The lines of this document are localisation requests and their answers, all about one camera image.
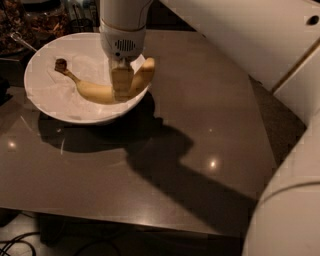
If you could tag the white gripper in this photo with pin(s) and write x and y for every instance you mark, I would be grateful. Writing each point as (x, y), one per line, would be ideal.
(122, 43)

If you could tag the yellow banana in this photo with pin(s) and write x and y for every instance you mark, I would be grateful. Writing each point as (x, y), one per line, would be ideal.
(103, 94)

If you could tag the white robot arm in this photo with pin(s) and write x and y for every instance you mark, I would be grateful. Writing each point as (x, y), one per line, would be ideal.
(277, 43)

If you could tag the white bowl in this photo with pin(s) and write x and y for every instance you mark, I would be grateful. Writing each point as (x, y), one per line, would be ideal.
(55, 94)

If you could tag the glass bowl with snacks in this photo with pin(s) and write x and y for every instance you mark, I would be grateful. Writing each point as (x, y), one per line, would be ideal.
(30, 19)

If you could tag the metal spoon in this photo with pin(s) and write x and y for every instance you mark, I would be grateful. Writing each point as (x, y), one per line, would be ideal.
(18, 38)

